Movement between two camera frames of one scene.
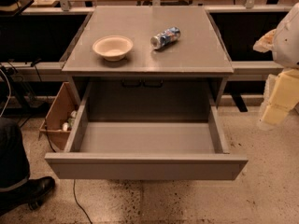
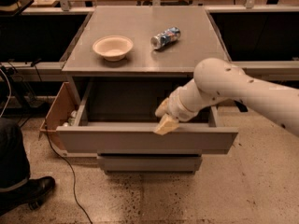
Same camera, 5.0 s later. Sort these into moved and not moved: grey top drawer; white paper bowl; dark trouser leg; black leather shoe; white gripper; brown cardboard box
Moved: grey top drawer; white gripper
Not moved: dark trouser leg; black leather shoe; white paper bowl; brown cardboard box
